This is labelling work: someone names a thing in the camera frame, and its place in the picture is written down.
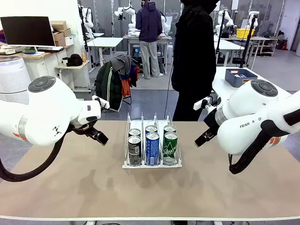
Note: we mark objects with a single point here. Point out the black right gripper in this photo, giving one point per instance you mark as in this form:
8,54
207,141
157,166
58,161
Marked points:
212,119

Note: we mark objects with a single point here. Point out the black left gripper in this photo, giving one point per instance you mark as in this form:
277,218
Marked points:
85,129

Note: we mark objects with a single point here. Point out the blue plastic bin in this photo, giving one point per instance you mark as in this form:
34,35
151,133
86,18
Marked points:
234,80

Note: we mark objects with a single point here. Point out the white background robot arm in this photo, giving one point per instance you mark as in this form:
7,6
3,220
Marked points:
253,12
126,10
229,23
89,18

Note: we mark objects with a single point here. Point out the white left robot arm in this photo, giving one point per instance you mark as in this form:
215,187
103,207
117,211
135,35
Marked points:
47,112

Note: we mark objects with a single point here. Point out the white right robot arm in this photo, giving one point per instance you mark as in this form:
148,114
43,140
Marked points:
243,112

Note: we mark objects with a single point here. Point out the clear plastic can dispenser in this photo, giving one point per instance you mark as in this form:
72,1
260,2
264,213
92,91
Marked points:
152,167

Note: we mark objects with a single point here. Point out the green Chilsung cider can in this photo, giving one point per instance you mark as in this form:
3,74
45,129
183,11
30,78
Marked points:
169,128
170,147

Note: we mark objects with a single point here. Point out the black Pepsi can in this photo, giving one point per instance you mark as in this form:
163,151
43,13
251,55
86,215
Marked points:
134,131
134,150

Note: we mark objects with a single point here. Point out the dark green jacket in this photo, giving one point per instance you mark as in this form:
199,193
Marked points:
107,86

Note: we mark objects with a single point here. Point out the blue Pocari Sweat can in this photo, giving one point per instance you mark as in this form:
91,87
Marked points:
152,147
151,128

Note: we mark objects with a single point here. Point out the orange garment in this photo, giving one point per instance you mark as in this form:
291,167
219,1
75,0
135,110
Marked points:
125,87

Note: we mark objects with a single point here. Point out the white side table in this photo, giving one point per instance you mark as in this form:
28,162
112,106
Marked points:
219,79

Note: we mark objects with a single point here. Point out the small white rolling table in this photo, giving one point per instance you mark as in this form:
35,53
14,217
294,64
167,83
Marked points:
72,65

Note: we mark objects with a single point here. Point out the grey garment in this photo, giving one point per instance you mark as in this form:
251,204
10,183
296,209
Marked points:
122,63

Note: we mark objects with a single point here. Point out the person in black jacket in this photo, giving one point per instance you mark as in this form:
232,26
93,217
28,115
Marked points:
194,58

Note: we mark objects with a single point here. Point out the black cap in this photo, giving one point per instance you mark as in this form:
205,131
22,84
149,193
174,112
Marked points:
75,59

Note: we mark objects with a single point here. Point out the orange bottle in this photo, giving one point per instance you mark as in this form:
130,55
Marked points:
84,57

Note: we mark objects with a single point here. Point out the white background table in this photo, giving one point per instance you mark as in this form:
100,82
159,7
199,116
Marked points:
103,42
229,44

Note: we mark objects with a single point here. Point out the black keyboard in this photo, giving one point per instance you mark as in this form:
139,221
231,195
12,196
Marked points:
51,49

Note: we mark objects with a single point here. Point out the small white box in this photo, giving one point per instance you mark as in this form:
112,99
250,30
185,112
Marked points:
69,41

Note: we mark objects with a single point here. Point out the brown cardboard box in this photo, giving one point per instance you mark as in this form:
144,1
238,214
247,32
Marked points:
58,25
67,32
60,43
58,36

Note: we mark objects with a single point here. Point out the black tripod pole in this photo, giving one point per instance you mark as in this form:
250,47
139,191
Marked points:
220,35
248,37

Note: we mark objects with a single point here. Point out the white air purifier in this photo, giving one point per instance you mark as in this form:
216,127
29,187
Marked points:
11,75

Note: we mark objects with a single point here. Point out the green plate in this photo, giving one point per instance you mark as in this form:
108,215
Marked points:
30,51

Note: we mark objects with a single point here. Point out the yellow plastic crate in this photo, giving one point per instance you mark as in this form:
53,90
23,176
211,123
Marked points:
245,34

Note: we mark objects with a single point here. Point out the wooden background table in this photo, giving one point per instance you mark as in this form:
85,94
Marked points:
262,38

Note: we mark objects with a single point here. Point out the person in purple hoodie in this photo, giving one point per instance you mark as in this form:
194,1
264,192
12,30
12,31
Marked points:
148,23

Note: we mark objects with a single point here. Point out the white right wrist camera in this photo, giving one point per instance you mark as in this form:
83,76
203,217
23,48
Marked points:
199,104

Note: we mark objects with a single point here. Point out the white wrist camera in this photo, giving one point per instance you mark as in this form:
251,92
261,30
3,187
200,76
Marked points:
199,104
103,103

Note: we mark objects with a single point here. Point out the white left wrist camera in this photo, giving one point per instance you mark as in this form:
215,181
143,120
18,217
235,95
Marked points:
103,103

